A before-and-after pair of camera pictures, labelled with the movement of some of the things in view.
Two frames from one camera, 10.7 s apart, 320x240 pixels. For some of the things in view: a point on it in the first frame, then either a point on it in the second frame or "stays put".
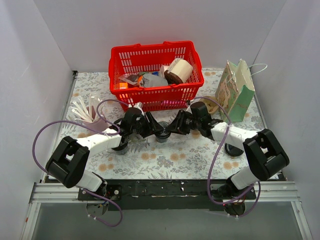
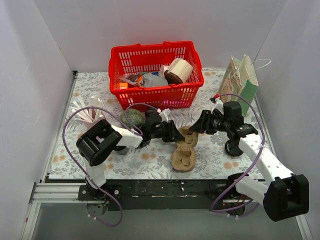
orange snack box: x=123 y=85 stays put
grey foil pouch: x=153 y=80 stays put
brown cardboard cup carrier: x=212 y=106 → x=184 y=158
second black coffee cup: x=121 y=149 stays put
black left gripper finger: x=151 y=132 → x=177 y=136
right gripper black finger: x=178 y=120 → x=200 y=123
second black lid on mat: x=232 y=150 stays put
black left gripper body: x=145 y=122 → x=171 y=130
